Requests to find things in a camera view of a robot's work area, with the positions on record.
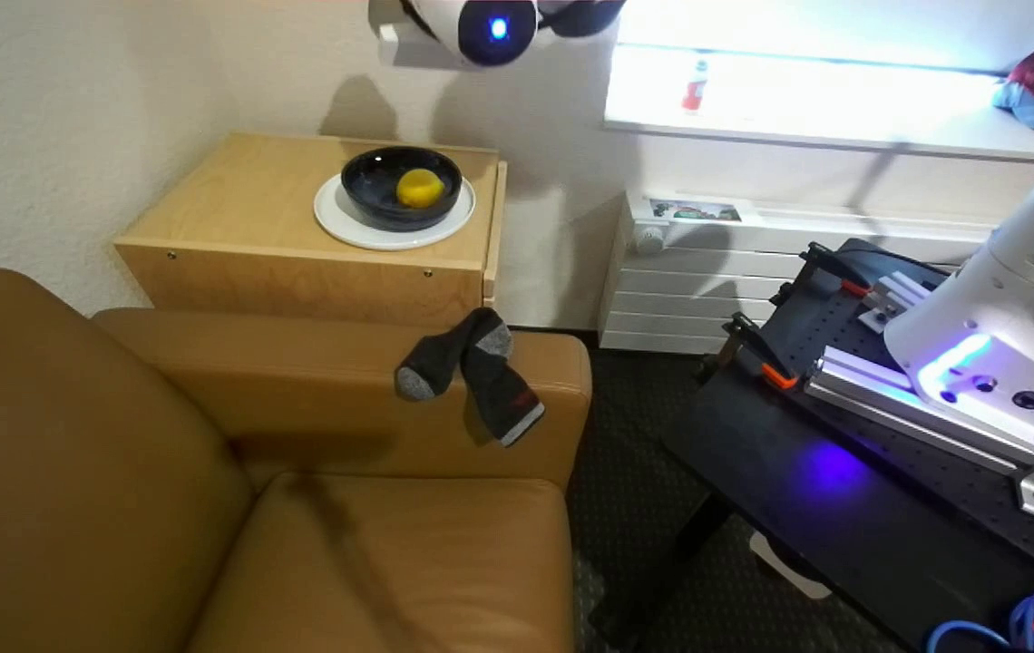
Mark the yellow lemon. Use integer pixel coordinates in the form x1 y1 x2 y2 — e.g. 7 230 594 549
393 167 445 211

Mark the white wall heater unit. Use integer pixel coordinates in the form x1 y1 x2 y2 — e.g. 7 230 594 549
594 187 1002 360

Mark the white ceramic mug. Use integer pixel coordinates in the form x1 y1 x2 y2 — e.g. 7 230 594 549
371 6 423 67

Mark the blue cable coil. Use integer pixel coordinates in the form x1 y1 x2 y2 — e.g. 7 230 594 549
924 578 1034 653

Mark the white paper sheet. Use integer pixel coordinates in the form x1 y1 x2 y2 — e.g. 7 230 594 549
745 530 833 607

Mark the grey sock orange stripe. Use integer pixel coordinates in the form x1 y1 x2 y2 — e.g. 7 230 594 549
457 318 547 449

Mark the white windowsill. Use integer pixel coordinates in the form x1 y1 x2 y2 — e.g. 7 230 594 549
602 48 1034 164

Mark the brown leather armchair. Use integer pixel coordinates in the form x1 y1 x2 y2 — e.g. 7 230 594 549
0 264 599 653

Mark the dark grey sock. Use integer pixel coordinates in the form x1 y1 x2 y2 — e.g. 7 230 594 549
396 304 508 407

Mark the aluminium mounting rail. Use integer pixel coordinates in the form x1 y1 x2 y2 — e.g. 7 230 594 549
803 343 1034 530

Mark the light wooden nightstand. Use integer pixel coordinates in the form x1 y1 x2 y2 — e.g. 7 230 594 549
114 130 508 334

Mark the dark blue ceramic bowl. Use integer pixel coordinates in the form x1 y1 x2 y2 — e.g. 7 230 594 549
339 144 463 234

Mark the white round plate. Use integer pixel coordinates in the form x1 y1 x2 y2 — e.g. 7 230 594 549
311 170 480 256

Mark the black clamp red handle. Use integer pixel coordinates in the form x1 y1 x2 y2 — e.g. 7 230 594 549
797 239 881 308

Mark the small bottle red label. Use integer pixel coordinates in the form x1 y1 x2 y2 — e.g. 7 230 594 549
679 54 712 116

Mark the black clamp orange handle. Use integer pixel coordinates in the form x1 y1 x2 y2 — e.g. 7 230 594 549
720 314 807 401

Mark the black robot table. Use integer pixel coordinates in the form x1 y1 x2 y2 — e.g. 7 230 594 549
656 236 1034 653

